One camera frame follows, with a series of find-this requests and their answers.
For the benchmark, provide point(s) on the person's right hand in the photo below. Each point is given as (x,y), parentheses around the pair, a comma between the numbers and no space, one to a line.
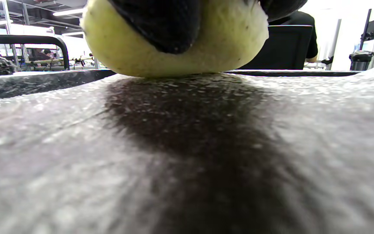
(167,22)

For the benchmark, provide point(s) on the black plastic tray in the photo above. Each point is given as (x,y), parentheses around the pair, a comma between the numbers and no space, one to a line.
(37,83)

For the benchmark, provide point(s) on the yellow round sponge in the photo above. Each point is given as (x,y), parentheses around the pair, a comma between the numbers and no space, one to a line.
(222,39)

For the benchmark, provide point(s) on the brown leather bag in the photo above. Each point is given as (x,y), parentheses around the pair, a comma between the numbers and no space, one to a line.
(76,162)

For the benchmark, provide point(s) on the black mesh office chair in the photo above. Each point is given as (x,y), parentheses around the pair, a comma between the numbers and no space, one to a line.
(281,48)

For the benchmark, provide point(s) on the black water bottle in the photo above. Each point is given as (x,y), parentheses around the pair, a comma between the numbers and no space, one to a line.
(360,61)

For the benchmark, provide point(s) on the black monitor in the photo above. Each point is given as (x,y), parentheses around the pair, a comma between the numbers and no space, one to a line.
(370,29)

